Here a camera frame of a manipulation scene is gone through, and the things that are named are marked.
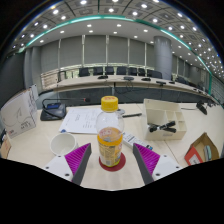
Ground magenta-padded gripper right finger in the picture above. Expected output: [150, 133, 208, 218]
[132, 142, 184, 186]

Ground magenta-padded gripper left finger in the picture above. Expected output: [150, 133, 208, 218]
[43, 142, 93, 186]

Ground yellow-capped clear drink bottle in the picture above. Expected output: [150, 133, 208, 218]
[95, 95, 125, 168]

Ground white patterned cup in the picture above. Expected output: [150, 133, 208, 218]
[49, 132, 79, 157]

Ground white remote control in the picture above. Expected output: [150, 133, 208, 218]
[122, 130, 154, 151]

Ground flat round red coaster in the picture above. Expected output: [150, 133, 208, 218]
[98, 152, 127, 172]

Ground black markers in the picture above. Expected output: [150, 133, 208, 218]
[147, 120, 177, 134]

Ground printed white paper sheet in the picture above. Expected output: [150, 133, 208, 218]
[58, 106, 103, 135]

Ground thin black pen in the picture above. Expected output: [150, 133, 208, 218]
[121, 112, 143, 119]

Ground open brown cardboard box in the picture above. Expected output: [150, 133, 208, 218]
[183, 132, 220, 167]

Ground white compartment organizer box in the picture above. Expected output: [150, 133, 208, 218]
[143, 98, 188, 141]

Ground black conference microphone unit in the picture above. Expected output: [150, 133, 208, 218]
[39, 97, 91, 122]

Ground green whiteboard eraser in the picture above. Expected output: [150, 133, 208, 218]
[203, 144, 213, 162]

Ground brown cardboard piece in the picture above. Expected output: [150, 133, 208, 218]
[0, 133, 13, 160]

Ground white printed carton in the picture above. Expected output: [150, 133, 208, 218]
[0, 83, 40, 139]

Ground black tabletop microphone base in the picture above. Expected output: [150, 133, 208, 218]
[195, 100, 208, 116]

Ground long curved conference desk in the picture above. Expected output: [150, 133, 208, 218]
[41, 74, 218, 102]

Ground black desk microphones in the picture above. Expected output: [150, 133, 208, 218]
[97, 75, 176, 85]

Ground grey round column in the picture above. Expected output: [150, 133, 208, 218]
[153, 35, 173, 81]

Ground round ceiling lights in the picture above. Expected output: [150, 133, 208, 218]
[11, 0, 224, 73]

